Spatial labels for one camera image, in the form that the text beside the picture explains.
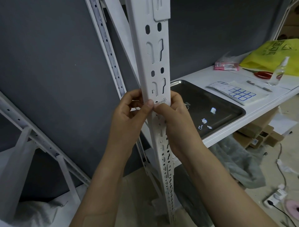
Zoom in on cardboard box with dark print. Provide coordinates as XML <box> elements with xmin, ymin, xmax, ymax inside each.
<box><xmin>277</xmin><ymin>9</ymin><xmax>299</xmax><ymax>40</ymax></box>

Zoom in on grey pen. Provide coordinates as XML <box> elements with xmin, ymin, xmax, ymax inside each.
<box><xmin>246</xmin><ymin>80</ymin><xmax>273</xmax><ymax>92</ymax></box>

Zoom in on black power cable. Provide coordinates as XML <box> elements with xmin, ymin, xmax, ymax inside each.
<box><xmin>267</xmin><ymin>200</ymin><xmax>299</xmax><ymax>227</ymax></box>

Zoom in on sheet of blue-bordered labels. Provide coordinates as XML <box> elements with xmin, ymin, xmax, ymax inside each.
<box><xmin>207</xmin><ymin>81</ymin><xmax>257</xmax><ymax>101</ymax></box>

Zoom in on person's grey clothing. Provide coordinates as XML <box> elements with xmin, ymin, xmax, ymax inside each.
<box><xmin>174</xmin><ymin>134</ymin><xmax>267</xmax><ymax>227</ymax></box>

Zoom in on person's right forearm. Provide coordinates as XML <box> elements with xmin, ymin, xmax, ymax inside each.
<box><xmin>186</xmin><ymin>146</ymin><xmax>278</xmax><ymax>227</ymax></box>

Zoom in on white power strip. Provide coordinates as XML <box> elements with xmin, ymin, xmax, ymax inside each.
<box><xmin>263</xmin><ymin>184</ymin><xmax>288</xmax><ymax>209</ymax></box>

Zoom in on white-grey cloth bundle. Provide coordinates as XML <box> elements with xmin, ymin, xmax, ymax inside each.
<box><xmin>12</xmin><ymin>199</ymin><xmax>68</xmax><ymax>227</ymax></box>

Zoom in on person's left forearm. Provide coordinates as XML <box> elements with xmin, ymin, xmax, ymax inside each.
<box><xmin>69</xmin><ymin>146</ymin><xmax>135</xmax><ymax>227</ymax></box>

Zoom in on pink round disc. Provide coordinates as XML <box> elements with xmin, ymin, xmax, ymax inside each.
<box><xmin>284</xmin><ymin>199</ymin><xmax>299</xmax><ymax>214</ymax></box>

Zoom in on person's right hand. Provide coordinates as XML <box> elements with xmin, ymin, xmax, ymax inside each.
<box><xmin>153</xmin><ymin>90</ymin><xmax>208</xmax><ymax>164</ymax></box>

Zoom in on red scissors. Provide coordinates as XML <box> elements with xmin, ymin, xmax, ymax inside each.
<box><xmin>243</xmin><ymin>68</ymin><xmax>274</xmax><ymax>80</ymax></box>

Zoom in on white torn paper strip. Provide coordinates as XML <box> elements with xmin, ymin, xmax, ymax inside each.
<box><xmin>276</xmin><ymin>158</ymin><xmax>299</xmax><ymax>175</ymax></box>

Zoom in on brown cardboard box piece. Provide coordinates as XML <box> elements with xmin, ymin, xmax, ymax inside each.
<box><xmin>233</xmin><ymin>106</ymin><xmax>285</xmax><ymax>150</ymax></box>

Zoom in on steel tray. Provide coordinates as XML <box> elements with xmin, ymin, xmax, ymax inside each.
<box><xmin>170</xmin><ymin>80</ymin><xmax>246</xmax><ymax>140</ymax></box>

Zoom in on yellow-green plastic bag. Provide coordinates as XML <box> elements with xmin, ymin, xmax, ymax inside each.
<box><xmin>239</xmin><ymin>38</ymin><xmax>299</xmax><ymax>76</ymax></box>

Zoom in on pink packet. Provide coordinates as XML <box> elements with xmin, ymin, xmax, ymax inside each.
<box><xmin>214</xmin><ymin>52</ymin><xmax>240</xmax><ymax>72</ymax></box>

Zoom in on white perforated shelf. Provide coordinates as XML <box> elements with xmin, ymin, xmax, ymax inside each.
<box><xmin>125</xmin><ymin>0</ymin><xmax>176</xmax><ymax>227</ymax></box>

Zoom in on white paper sheet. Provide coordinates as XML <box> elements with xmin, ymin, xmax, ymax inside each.
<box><xmin>268</xmin><ymin>110</ymin><xmax>298</xmax><ymax>136</ymax></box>

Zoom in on white metal shelving rack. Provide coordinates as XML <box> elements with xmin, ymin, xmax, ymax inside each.
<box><xmin>142</xmin><ymin>50</ymin><xmax>299</xmax><ymax>168</ymax></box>

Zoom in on person's left hand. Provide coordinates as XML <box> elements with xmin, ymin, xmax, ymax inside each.
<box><xmin>106</xmin><ymin>89</ymin><xmax>154</xmax><ymax>162</ymax></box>

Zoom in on white paper pad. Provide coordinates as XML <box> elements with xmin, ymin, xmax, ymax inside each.
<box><xmin>207</xmin><ymin>80</ymin><xmax>269</xmax><ymax>105</ymax></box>

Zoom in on clear spray bottle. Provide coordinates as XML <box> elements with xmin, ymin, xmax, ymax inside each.
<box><xmin>267</xmin><ymin>56</ymin><xmax>290</xmax><ymax>86</ymax></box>

